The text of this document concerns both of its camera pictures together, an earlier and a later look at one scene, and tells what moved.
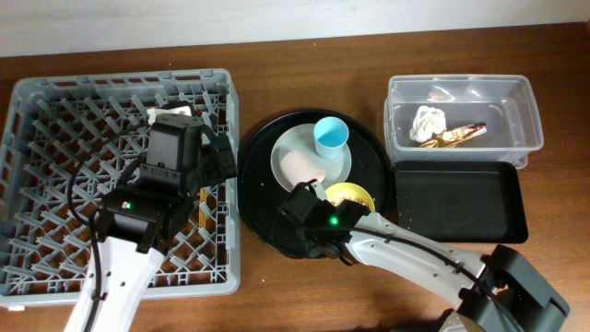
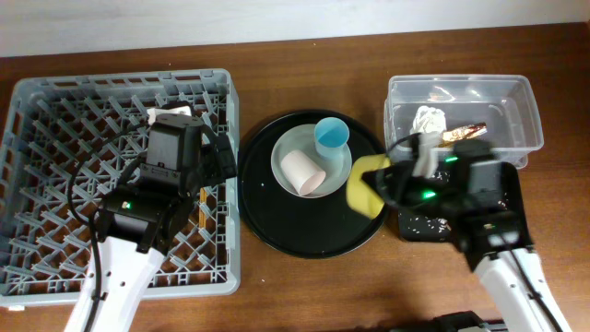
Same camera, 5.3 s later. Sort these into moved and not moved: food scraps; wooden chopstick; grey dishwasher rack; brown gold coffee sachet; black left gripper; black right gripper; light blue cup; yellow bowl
Moved: food scraps; yellow bowl; black right gripper
Not moved: grey dishwasher rack; black left gripper; light blue cup; wooden chopstick; brown gold coffee sachet
